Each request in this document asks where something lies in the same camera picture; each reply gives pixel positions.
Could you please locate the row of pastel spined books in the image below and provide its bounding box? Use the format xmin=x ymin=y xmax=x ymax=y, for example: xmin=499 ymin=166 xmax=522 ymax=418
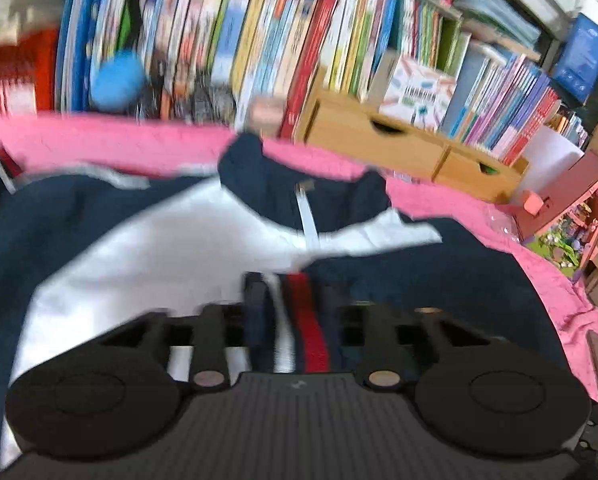
xmin=439 ymin=52 xmax=562 ymax=166

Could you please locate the red plastic crate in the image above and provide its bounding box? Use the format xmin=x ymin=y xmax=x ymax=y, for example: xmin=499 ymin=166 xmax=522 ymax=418
xmin=0 ymin=27 xmax=62 ymax=116

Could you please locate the row of green spined books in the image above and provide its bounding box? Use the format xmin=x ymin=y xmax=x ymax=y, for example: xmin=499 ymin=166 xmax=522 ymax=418
xmin=324 ymin=0 xmax=472 ymax=111

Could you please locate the large white card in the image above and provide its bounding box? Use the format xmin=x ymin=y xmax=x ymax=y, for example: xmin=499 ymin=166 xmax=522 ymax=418
xmin=521 ymin=125 xmax=584 ymax=181

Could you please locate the row of tall picture books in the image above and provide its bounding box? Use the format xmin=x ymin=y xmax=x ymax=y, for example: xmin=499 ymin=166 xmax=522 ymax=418
xmin=59 ymin=0 xmax=340 ymax=136

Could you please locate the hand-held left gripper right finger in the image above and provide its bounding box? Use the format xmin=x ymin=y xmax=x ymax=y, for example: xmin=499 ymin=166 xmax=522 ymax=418
xmin=329 ymin=287 xmax=492 ymax=392

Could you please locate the clear plastic bag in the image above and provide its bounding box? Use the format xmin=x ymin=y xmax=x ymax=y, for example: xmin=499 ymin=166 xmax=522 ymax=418
xmin=484 ymin=205 xmax=522 ymax=243

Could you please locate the blue box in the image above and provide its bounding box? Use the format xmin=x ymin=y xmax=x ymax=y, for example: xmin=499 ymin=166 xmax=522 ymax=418
xmin=551 ymin=12 xmax=598 ymax=106

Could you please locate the white printed box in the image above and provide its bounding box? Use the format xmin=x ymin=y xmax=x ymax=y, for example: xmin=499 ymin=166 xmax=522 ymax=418
xmin=379 ymin=55 xmax=457 ymax=131

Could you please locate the stack of pale blue booklets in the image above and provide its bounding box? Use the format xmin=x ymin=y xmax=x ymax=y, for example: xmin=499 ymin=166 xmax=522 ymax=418
xmin=454 ymin=0 xmax=542 ymax=51

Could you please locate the wooden drawer organizer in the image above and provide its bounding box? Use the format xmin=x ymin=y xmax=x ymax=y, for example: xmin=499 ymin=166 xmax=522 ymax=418
xmin=294 ymin=67 xmax=530 ymax=206

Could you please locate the small blue plush ball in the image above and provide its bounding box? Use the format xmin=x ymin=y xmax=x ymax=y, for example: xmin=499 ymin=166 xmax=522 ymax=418
xmin=90 ymin=50 xmax=147 ymax=113

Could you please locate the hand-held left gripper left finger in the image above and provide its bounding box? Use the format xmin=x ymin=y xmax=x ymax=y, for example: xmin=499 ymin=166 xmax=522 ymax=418
xmin=99 ymin=272 xmax=272 ymax=392

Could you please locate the navy white striped jacket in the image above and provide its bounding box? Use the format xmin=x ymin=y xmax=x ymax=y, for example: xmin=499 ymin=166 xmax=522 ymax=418
xmin=0 ymin=132 xmax=570 ymax=471

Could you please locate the small pink clear jar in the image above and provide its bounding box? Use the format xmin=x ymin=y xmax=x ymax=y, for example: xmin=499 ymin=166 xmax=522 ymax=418
xmin=249 ymin=97 xmax=284 ymax=138

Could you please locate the pink printed blanket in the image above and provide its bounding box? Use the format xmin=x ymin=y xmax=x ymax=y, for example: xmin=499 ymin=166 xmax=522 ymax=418
xmin=0 ymin=112 xmax=598 ymax=406

